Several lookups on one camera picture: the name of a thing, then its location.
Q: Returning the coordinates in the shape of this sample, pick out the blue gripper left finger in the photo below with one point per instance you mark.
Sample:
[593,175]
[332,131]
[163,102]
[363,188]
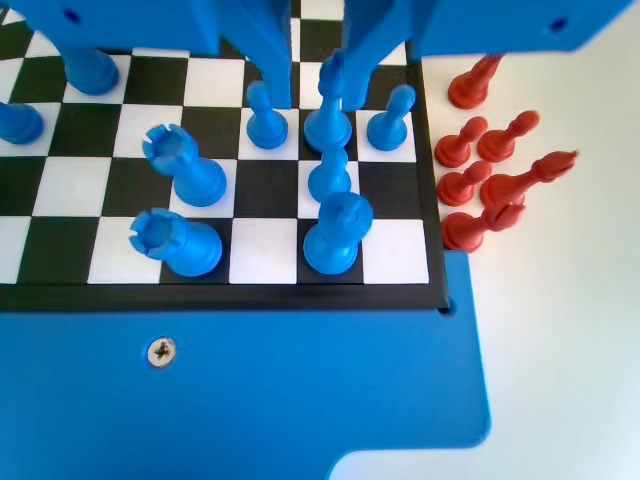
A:
[272,45]

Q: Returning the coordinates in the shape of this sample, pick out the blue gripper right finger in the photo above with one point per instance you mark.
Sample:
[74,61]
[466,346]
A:
[360,50]

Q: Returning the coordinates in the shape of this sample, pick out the blue bishop chess piece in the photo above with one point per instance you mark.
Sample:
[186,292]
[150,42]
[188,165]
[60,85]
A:
[327,125]

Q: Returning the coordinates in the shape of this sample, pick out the blue pawn chess piece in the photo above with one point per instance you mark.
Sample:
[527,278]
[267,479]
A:
[266,130]
[17,125]
[390,130]
[329,180]

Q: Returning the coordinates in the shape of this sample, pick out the red pawn chess piece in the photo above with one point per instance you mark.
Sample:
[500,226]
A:
[457,147]
[500,142]
[457,190]

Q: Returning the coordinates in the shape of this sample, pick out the blue rook chess piece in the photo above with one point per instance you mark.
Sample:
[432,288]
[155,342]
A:
[197,180]
[185,250]

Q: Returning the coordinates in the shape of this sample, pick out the blue queen chess piece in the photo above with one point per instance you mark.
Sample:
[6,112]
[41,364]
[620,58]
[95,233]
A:
[92,75]

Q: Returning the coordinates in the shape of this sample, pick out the black and white chessboard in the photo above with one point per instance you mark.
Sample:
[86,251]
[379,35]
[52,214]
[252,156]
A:
[270,200]

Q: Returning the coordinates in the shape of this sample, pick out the silver screw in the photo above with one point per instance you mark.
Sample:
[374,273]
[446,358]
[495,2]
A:
[161,351]

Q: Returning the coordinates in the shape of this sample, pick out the blue base plate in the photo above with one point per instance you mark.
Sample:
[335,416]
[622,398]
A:
[250,400]

